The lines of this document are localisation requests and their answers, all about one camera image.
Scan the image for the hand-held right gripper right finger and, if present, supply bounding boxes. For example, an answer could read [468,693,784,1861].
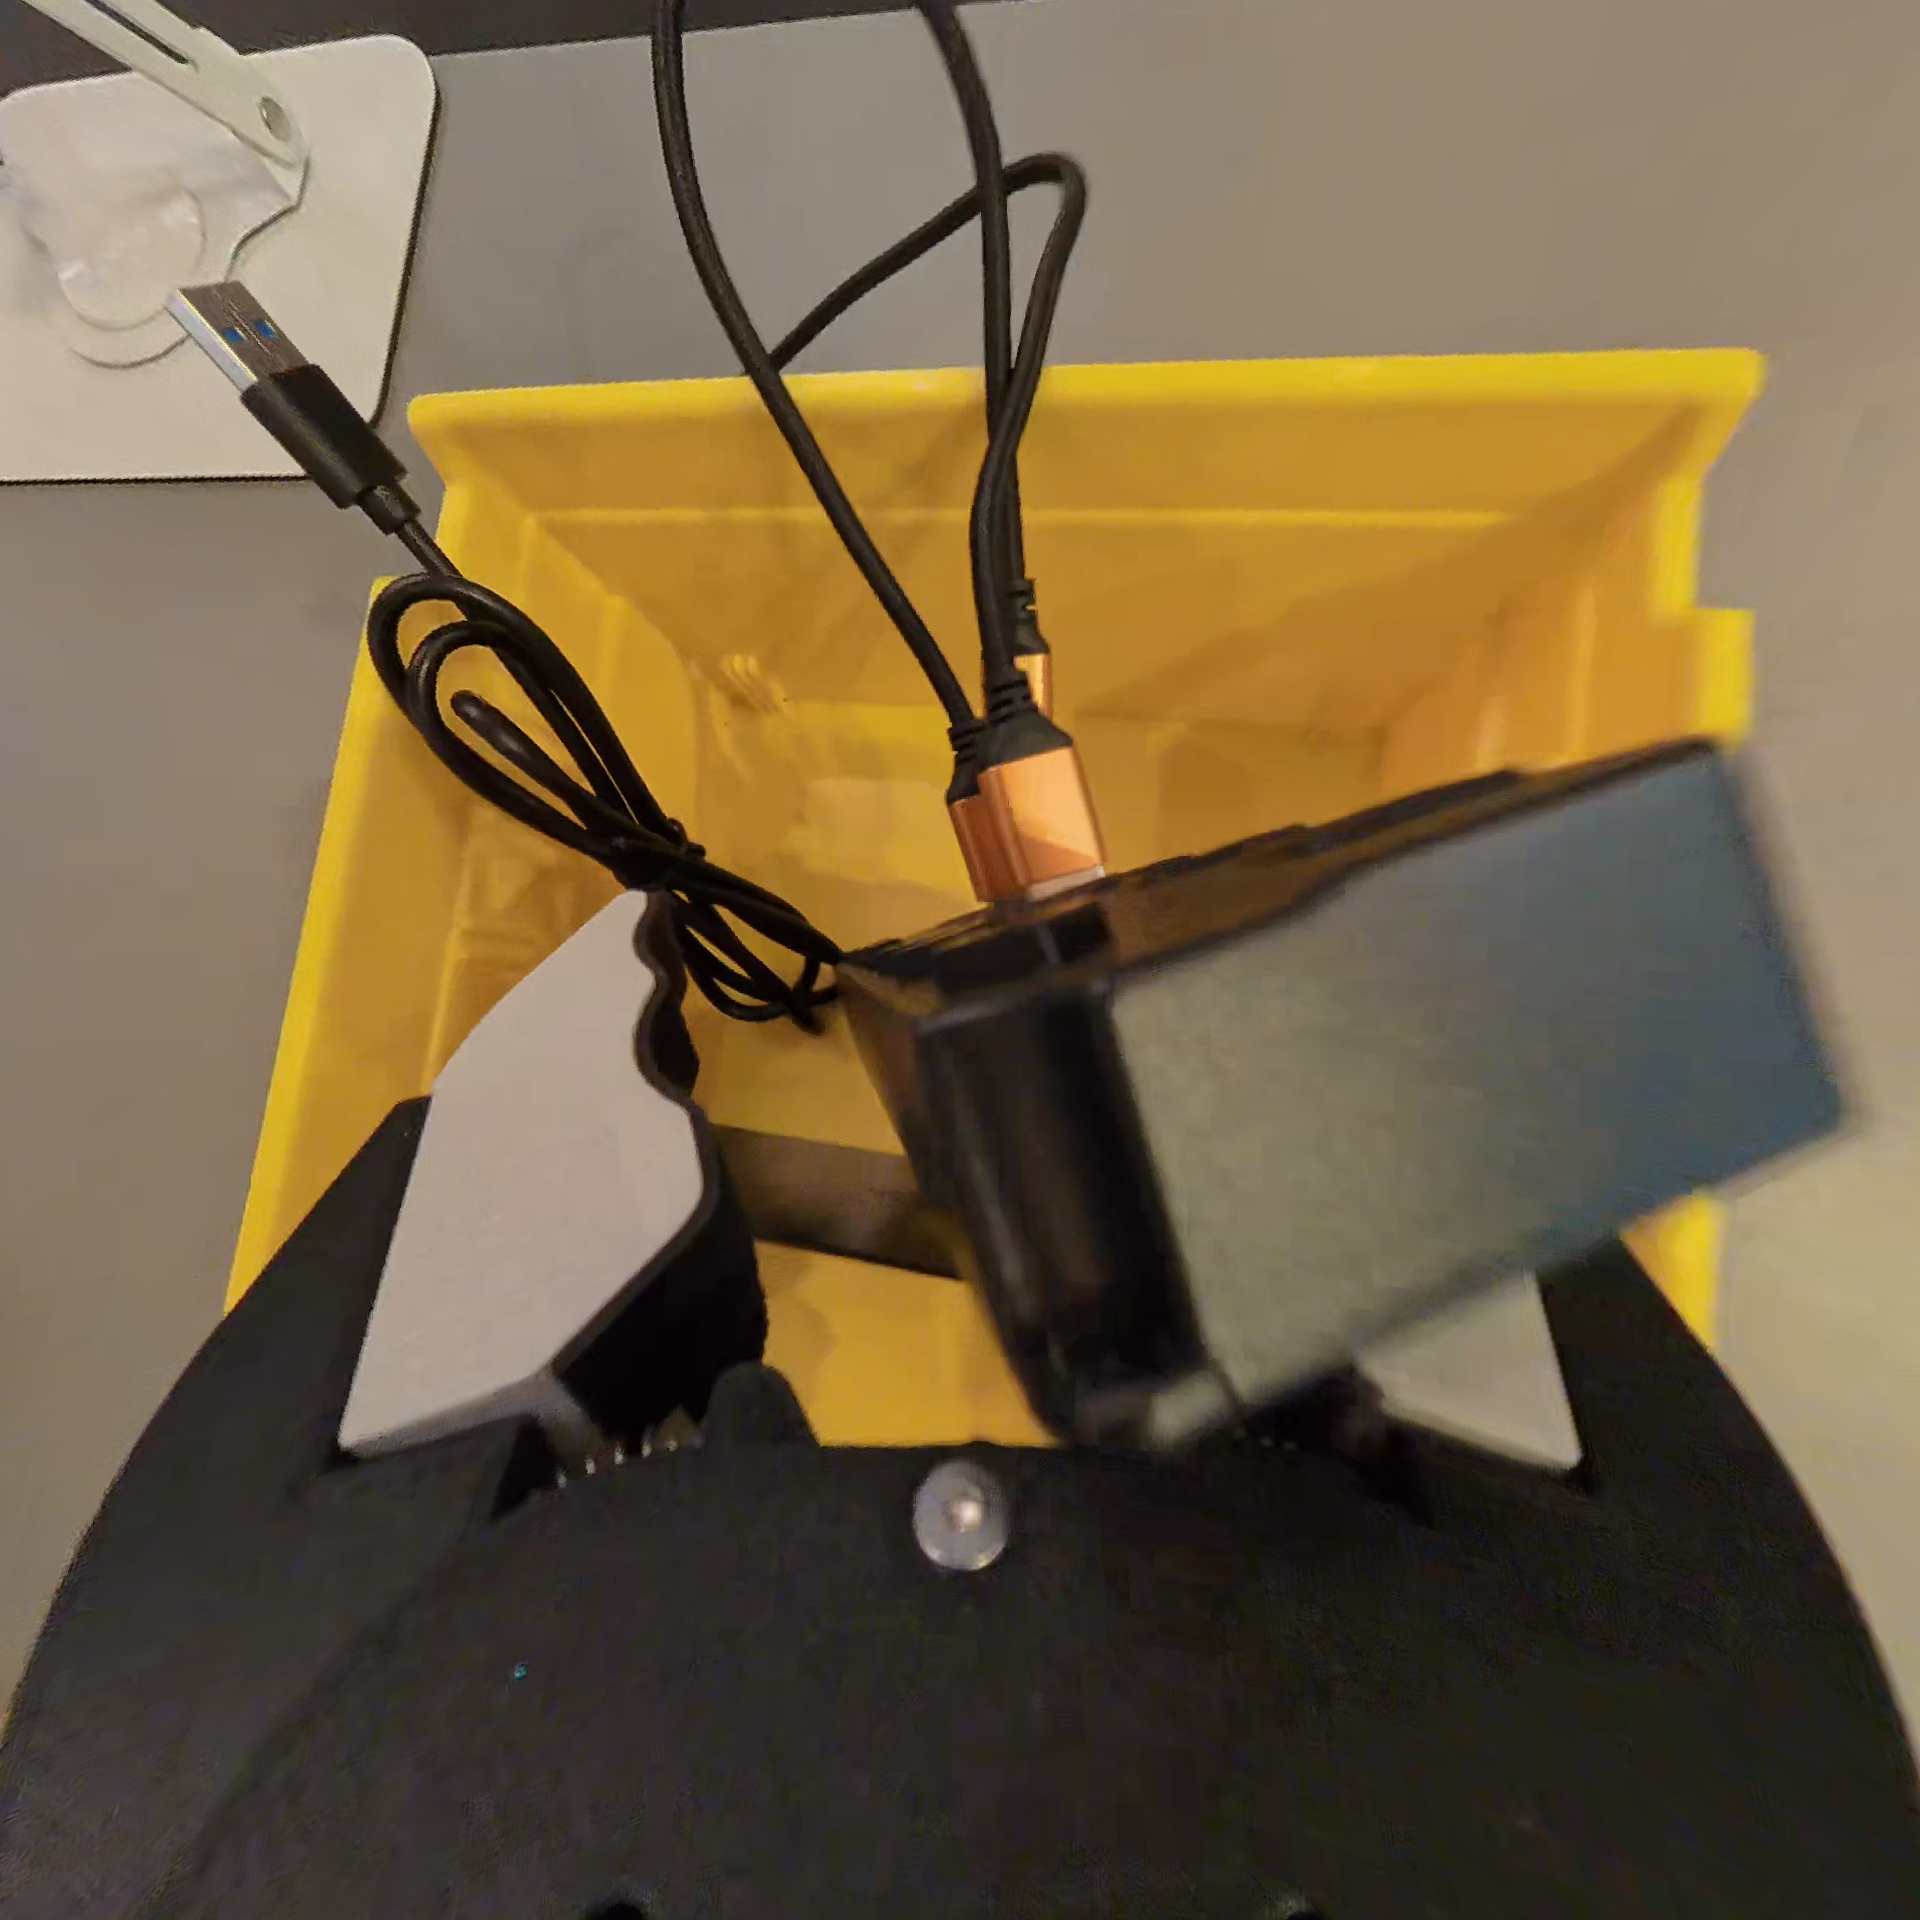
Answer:
[1362,1270,1587,1482]

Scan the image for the white clear tablet stand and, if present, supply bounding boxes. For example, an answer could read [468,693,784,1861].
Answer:
[0,0,442,485]

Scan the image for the orange-plug black usb cable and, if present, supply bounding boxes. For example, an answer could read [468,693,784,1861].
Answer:
[648,0,1110,907]

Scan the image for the black hub cable with plug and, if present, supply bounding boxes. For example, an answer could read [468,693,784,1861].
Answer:
[168,279,847,1033]

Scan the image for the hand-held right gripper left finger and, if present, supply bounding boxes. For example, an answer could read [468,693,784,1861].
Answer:
[337,892,770,1460]

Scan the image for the yellow plastic bin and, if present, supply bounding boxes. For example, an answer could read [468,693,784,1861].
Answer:
[224,348,1768,1451]

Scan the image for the black usb hub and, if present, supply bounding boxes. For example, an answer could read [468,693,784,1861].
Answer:
[836,738,1849,1451]

